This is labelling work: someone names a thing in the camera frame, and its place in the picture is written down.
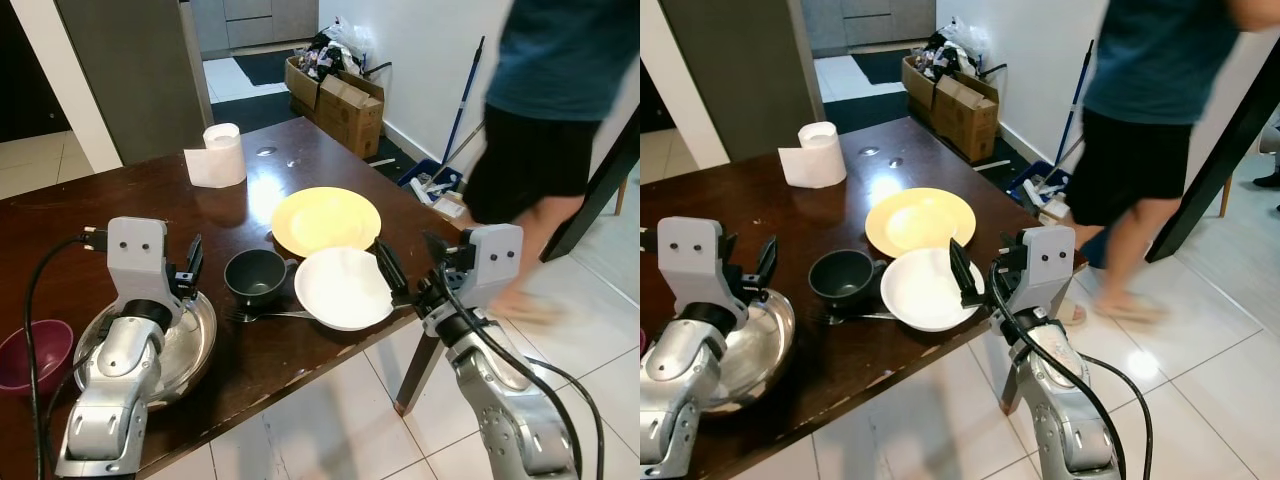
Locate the white plate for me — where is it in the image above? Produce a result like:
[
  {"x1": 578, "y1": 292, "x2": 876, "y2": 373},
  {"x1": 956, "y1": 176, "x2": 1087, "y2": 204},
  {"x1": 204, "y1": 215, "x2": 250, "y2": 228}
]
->
[
  {"x1": 880, "y1": 247, "x2": 987, "y2": 334},
  {"x1": 294, "y1": 247, "x2": 398, "y2": 333}
]

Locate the stainless steel bowl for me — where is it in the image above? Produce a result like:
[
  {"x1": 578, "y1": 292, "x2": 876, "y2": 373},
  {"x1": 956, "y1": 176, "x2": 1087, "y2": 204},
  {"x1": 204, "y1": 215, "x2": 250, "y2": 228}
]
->
[
  {"x1": 700, "y1": 289, "x2": 799, "y2": 413},
  {"x1": 74, "y1": 290, "x2": 219, "y2": 411}
]

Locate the dark grey mug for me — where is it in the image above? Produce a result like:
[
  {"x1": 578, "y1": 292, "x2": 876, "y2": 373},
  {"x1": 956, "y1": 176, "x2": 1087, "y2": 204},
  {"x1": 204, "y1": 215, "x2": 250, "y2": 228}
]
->
[
  {"x1": 808, "y1": 249, "x2": 887, "y2": 309},
  {"x1": 223, "y1": 249, "x2": 300, "y2": 309}
]

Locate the yellow plate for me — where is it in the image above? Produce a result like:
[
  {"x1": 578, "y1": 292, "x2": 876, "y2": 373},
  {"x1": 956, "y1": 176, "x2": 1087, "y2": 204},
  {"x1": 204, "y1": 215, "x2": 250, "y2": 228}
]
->
[
  {"x1": 271, "y1": 187, "x2": 383, "y2": 259},
  {"x1": 865, "y1": 187, "x2": 978, "y2": 259}
]

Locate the blue dustpan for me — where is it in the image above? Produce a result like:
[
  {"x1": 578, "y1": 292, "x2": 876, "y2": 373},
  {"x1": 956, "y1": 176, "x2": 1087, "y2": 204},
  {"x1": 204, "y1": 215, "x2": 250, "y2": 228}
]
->
[
  {"x1": 397, "y1": 157, "x2": 469, "y2": 206},
  {"x1": 1004, "y1": 159, "x2": 1073, "y2": 211}
]

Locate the dark wooden table leg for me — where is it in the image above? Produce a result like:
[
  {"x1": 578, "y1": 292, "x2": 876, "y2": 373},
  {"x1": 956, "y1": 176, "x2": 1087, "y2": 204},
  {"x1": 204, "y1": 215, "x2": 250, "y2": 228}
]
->
[
  {"x1": 998, "y1": 340, "x2": 1023, "y2": 417},
  {"x1": 394, "y1": 333, "x2": 443, "y2": 417}
]

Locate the white paper towel roll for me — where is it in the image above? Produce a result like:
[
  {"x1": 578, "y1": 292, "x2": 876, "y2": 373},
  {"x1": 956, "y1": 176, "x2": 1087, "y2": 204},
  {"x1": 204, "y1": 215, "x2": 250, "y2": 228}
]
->
[
  {"x1": 183, "y1": 122, "x2": 248, "y2": 190},
  {"x1": 778, "y1": 121, "x2": 848, "y2": 190}
]

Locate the brown cardboard box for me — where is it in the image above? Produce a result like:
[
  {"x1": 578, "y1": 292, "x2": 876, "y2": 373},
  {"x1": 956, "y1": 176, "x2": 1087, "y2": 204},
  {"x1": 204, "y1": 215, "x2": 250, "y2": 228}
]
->
[
  {"x1": 284, "y1": 55, "x2": 387, "y2": 160},
  {"x1": 901, "y1": 55, "x2": 1002, "y2": 164}
]

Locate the black slanted beam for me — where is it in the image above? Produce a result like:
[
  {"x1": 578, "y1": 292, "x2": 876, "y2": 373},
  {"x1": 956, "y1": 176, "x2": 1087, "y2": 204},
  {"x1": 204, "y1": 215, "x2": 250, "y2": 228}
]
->
[
  {"x1": 1144, "y1": 68, "x2": 1280, "y2": 265},
  {"x1": 540, "y1": 108, "x2": 641, "y2": 264}
]

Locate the purple bowl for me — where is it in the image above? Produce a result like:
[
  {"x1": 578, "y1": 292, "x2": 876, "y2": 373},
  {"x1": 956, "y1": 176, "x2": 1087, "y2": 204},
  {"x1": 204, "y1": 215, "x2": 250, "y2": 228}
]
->
[{"x1": 0, "y1": 319, "x2": 75, "y2": 397}]

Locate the grey door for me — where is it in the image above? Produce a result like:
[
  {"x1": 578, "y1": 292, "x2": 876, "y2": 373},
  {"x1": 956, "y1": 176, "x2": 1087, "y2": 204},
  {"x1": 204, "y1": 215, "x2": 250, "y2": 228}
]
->
[
  {"x1": 54, "y1": 0, "x2": 215, "y2": 167},
  {"x1": 658, "y1": 0, "x2": 827, "y2": 163}
]

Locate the person in blue shirt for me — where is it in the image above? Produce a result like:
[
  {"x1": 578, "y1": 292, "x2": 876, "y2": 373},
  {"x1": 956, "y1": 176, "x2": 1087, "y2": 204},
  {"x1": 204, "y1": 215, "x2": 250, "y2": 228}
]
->
[
  {"x1": 1048, "y1": 0, "x2": 1280, "y2": 327},
  {"x1": 455, "y1": 0, "x2": 641, "y2": 327}
]

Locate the dark floor mat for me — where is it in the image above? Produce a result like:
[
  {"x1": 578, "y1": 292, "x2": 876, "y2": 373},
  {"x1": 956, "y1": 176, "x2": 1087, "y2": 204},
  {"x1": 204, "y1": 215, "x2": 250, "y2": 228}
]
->
[
  {"x1": 849, "y1": 49, "x2": 914, "y2": 87},
  {"x1": 232, "y1": 49, "x2": 298, "y2": 87}
]

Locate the pile of bags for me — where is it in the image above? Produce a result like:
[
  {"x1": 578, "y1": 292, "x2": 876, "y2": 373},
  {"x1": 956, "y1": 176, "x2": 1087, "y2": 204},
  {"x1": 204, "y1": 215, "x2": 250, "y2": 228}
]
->
[
  {"x1": 303, "y1": 17, "x2": 369, "y2": 83},
  {"x1": 920, "y1": 18, "x2": 985, "y2": 85}
]

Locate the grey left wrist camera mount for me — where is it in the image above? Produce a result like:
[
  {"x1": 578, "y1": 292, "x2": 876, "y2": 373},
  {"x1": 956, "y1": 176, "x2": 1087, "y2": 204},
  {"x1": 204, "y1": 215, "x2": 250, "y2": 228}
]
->
[
  {"x1": 106, "y1": 217, "x2": 174, "y2": 307},
  {"x1": 656, "y1": 216, "x2": 725, "y2": 307}
]

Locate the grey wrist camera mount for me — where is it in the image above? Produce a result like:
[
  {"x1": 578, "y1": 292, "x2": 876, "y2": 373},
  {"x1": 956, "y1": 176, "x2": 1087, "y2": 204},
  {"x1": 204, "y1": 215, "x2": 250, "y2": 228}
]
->
[
  {"x1": 106, "y1": 217, "x2": 174, "y2": 307},
  {"x1": 656, "y1": 216, "x2": 725, "y2": 307},
  {"x1": 1018, "y1": 225, "x2": 1077, "y2": 313},
  {"x1": 466, "y1": 224, "x2": 524, "y2": 307}
]

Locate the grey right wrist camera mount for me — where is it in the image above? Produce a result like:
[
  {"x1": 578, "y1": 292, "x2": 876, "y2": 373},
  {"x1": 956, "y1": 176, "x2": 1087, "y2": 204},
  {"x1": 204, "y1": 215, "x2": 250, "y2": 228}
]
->
[
  {"x1": 466, "y1": 224, "x2": 524, "y2": 307},
  {"x1": 1018, "y1": 225, "x2": 1077, "y2": 313}
]

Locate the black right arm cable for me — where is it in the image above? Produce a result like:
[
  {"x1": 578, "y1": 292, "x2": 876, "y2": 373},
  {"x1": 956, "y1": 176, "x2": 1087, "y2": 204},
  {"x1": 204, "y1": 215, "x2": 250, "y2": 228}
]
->
[
  {"x1": 988, "y1": 262, "x2": 1153, "y2": 480},
  {"x1": 432, "y1": 262, "x2": 607, "y2": 480}
]

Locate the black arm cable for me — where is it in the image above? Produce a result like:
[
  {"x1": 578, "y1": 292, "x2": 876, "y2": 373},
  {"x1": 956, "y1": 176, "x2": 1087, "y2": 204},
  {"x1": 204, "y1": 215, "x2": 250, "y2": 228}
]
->
[
  {"x1": 432, "y1": 262, "x2": 607, "y2": 480},
  {"x1": 21, "y1": 227, "x2": 109, "y2": 480},
  {"x1": 988, "y1": 262, "x2": 1153, "y2": 480}
]

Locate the blue handled mop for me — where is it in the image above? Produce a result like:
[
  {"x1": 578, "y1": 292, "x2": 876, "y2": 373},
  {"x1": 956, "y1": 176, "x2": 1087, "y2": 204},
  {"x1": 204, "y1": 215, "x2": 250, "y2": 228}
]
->
[
  {"x1": 1052, "y1": 39, "x2": 1097, "y2": 171},
  {"x1": 438, "y1": 36, "x2": 488, "y2": 169}
]

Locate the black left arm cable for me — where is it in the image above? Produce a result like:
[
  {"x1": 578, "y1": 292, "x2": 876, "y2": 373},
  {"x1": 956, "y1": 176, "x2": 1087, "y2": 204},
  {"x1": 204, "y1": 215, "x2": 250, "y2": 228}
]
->
[{"x1": 21, "y1": 227, "x2": 109, "y2": 480}]

